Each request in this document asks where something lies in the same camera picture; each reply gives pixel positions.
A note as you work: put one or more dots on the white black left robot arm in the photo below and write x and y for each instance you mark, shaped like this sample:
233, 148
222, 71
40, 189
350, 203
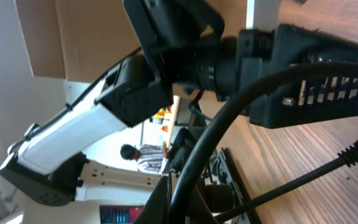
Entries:
284, 77

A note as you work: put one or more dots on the seated person striped shirt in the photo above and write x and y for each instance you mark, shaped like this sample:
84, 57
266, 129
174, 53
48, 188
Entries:
149, 158

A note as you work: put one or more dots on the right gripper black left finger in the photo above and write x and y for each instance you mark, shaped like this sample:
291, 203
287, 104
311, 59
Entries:
156, 208

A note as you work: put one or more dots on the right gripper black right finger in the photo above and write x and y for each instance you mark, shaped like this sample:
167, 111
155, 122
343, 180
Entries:
200, 213

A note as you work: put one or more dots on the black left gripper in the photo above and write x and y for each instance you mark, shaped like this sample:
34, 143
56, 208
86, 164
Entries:
255, 54

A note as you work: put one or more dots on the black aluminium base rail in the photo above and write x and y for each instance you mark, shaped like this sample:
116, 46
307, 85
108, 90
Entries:
221, 186

